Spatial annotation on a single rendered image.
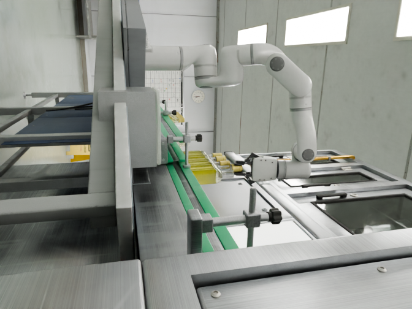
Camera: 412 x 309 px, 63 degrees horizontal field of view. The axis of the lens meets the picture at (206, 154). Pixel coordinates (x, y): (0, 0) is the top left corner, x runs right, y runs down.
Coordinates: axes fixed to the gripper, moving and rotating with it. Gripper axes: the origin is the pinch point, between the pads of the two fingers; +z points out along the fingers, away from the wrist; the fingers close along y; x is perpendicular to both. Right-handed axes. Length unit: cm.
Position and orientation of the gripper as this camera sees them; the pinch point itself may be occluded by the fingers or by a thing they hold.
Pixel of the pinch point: (238, 168)
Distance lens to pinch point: 137.6
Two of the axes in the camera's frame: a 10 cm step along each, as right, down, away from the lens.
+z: -10.0, -0.2, 0.2
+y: 0.2, -9.6, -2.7
